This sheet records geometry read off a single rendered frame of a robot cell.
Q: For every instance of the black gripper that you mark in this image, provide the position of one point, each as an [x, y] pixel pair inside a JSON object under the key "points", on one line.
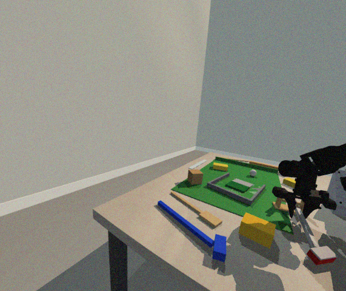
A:
{"points": [[290, 198]]}

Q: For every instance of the green flat mat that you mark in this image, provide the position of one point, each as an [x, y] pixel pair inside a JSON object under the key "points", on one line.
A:
{"points": [[262, 207]]}

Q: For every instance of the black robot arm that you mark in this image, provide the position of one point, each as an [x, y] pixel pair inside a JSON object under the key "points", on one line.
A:
{"points": [[327, 160]]}

